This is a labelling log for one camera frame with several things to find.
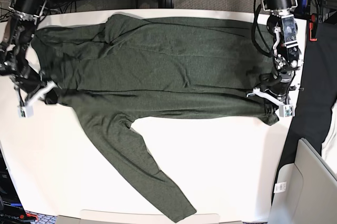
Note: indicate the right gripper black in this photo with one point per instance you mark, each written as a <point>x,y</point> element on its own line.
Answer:
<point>30,82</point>

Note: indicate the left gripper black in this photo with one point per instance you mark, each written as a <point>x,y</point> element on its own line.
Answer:
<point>277,85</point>

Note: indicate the dark green long-sleeve shirt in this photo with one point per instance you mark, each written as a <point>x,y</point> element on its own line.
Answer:
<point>127,68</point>

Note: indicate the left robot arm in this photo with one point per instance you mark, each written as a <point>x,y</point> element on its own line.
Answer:
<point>285,53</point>

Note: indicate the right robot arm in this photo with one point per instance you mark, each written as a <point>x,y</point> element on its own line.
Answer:
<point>20,30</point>

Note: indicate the black cloth pile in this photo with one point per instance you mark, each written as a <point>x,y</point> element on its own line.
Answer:
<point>313,113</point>

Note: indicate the red clamp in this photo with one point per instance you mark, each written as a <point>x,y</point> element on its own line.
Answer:
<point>313,27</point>

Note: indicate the grey plastic bin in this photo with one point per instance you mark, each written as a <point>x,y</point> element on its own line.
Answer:
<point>305,191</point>

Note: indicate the black box with label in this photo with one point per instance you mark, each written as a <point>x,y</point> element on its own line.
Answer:
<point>10,212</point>

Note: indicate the grey tray edge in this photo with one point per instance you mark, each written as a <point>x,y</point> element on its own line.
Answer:
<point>90,216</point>

